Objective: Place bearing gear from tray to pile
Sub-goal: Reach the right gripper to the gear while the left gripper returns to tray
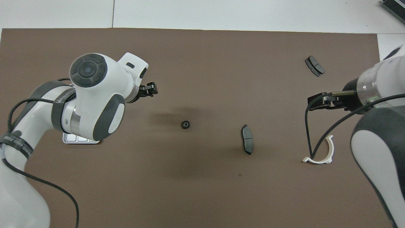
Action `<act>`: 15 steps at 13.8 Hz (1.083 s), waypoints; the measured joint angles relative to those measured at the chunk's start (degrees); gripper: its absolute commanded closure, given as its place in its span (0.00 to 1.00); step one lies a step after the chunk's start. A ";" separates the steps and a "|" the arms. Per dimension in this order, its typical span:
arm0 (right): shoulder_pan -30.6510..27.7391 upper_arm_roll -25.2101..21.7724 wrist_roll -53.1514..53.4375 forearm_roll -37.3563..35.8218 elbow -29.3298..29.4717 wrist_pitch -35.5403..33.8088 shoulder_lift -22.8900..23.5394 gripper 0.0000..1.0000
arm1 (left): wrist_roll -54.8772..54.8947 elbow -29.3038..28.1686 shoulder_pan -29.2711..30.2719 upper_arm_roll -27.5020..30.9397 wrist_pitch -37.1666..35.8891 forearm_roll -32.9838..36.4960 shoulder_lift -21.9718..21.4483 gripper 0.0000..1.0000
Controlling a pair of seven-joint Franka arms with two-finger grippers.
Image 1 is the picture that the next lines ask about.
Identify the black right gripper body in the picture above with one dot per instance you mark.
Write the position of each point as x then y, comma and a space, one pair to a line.
343, 102

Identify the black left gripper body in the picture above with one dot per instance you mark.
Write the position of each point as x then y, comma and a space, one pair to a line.
143, 92

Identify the large black bearing gear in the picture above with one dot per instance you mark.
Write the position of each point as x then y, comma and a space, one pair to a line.
185, 124

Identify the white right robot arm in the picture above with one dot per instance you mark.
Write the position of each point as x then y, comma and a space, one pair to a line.
379, 152

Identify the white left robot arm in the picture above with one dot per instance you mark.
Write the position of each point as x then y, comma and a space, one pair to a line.
95, 95

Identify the silver metal ribbed tray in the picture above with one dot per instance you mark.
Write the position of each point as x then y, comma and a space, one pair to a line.
79, 138

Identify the short grey brake pad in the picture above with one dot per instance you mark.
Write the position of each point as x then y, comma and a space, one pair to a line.
314, 66

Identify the brown paper table mat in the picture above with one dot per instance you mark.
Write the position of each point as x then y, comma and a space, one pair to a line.
221, 63

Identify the long grey brake pad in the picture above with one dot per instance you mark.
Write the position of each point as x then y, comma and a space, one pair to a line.
247, 139

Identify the dark ribbed metal device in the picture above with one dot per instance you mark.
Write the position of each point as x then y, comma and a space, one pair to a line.
395, 8

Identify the white curved plastic bracket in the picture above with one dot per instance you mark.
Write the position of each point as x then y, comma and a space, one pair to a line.
321, 161

